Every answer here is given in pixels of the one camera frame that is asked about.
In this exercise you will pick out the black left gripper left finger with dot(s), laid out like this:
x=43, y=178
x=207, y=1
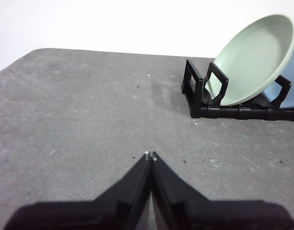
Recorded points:
x=108, y=213

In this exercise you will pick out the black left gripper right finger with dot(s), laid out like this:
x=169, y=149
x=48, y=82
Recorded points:
x=197, y=213

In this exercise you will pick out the green plate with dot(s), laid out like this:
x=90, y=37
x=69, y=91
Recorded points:
x=252, y=62

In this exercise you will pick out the black plate rack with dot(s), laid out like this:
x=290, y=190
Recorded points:
x=195, y=95

